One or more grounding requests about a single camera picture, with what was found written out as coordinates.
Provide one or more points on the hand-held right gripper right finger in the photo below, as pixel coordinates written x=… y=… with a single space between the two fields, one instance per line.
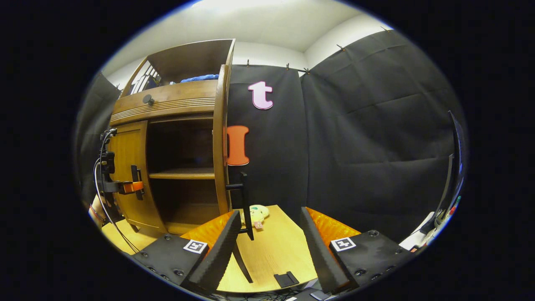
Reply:
x=319 y=251

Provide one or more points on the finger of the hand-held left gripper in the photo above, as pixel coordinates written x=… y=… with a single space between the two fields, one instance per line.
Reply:
x=133 y=187

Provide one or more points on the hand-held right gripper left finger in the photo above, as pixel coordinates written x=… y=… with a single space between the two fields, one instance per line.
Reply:
x=221 y=255

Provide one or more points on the wooden shoe cabinet door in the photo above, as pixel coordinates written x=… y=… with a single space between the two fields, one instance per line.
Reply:
x=220 y=138
x=127 y=146

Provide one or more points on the wooden double-door shoe cabinet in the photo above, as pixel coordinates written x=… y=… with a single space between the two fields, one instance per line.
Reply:
x=184 y=58

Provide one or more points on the wooden cabinet drawer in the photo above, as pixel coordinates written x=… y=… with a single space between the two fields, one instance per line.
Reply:
x=175 y=98

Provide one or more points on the small black stand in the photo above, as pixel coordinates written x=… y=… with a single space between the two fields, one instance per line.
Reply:
x=286 y=279

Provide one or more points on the pale yellow plush toy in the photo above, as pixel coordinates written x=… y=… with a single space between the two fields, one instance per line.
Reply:
x=257 y=213

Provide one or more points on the black round drawer knob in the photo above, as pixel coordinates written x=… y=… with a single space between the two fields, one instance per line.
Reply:
x=148 y=99

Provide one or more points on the black backdrop cloth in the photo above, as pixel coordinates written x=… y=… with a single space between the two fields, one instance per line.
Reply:
x=355 y=138

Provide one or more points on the blue folded towel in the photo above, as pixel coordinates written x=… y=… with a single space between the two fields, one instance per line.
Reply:
x=200 y=78

